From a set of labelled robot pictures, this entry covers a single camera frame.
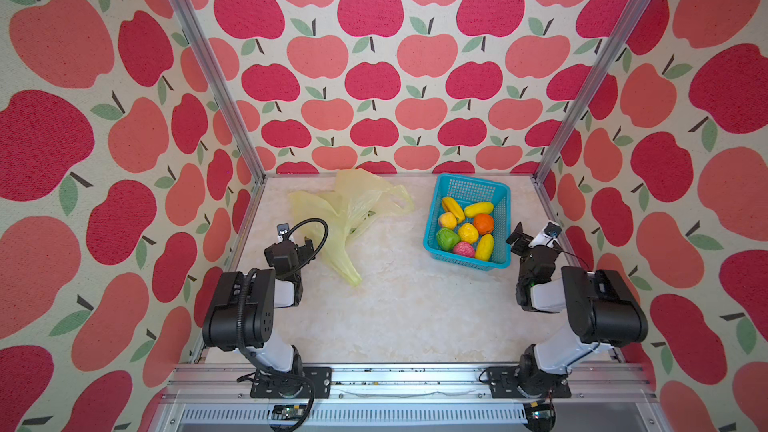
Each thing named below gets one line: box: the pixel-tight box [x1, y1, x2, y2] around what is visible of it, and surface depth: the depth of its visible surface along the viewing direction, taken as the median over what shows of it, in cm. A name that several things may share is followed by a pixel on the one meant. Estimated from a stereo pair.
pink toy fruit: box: [453, 241, 475, 258], surface depth 95 cm
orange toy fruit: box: [439, 211, 457, 229], surface depth 103 cm
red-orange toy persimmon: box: [473, 213, 495, 235], surface depth 102 cm
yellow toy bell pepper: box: [458, 223, 479, 244], surface depth 99 cm
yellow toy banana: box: [463, 202, 494, 218], surface depth 109 cm
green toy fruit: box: [436, 227, 461, 251], surface depth 98 cm
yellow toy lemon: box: [475, 234, 495, 261], surface depth 97 cm
